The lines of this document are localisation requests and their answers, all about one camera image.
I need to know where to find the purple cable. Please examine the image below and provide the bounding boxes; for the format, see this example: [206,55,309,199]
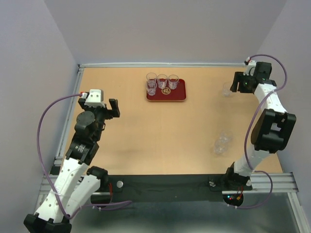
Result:
[227,54,289,210]
[36,93,132,219]

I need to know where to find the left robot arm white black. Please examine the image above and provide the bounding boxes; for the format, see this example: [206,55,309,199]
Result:
[24,95,120,233]

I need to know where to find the aluminium frame rail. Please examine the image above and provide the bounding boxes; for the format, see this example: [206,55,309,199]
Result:
[37,173,310,233]
[78,62,244,68]
[50,68,84,175]

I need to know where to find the aluminium frame rail front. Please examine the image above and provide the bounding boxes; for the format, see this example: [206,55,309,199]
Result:
[37,173,310,233]

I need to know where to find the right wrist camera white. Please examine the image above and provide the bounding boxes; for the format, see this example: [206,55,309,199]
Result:
[243,57,257,76]

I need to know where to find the aluminium frame rail back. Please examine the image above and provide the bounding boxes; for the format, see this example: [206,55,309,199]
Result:
[78,62,244,68]

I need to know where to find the red lacquer tray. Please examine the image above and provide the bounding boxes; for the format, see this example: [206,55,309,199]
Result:
[146,79,187,102]

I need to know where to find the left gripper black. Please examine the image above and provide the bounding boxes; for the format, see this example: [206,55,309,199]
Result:
[79,99,119,142]

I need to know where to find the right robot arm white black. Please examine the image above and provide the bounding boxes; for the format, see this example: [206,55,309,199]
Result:
[224,58,296,189]

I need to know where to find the clear glass cluster front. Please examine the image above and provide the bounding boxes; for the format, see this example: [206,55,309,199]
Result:
[214,141,228,155]

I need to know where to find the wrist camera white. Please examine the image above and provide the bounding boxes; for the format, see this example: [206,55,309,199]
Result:
[81,89,105,107]
[243,57,257,76]

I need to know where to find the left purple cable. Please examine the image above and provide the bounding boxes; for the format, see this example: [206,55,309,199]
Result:
[36,93,132,219]

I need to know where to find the clear glass cluster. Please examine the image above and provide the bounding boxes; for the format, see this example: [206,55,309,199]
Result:
[219,131,233,143]
[168,74,179,90]
[214,141,228,155]

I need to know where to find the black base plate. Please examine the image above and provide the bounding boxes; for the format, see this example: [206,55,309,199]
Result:
[91,174,252,204]

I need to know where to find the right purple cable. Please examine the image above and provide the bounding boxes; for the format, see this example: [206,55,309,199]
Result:
[227,54,289,210]

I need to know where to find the aluminium frame rail left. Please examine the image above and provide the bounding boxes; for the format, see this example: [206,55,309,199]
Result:
[50,68,84,175]

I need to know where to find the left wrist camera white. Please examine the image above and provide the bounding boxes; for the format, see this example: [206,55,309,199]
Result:
[81,89,105,107]

